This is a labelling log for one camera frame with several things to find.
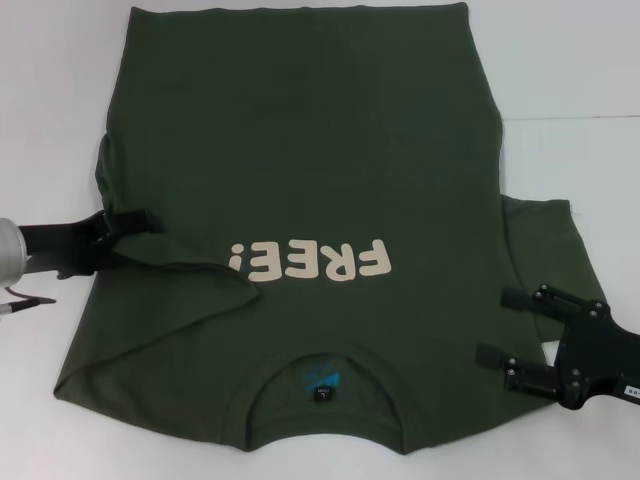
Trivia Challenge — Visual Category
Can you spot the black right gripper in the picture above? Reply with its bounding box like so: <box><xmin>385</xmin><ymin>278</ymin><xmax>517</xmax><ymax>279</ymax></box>
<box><xmin>474</xmin><ymin>283</ymin><xmax>640</xmax><ymax>412</ymax></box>

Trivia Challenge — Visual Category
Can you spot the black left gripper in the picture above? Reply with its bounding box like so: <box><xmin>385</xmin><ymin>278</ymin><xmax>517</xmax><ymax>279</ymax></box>
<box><xmin>17</xmin><ymin>208</ymin><xmax>163</xmax><ymax>281</ymax></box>

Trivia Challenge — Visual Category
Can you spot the dark green FREE t-shirt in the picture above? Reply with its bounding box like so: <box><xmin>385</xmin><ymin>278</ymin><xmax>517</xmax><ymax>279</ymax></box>
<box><xmin>52</xmin><ymin>2</ymin><xmax>605</xmax><ymax>456</ymax></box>

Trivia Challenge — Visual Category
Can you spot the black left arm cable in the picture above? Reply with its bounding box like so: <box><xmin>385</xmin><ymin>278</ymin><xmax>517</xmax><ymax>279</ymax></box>
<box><xmin>0</xmin><ymin>283</ymin><xmax>58</xmax><ymax>314</ymax></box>

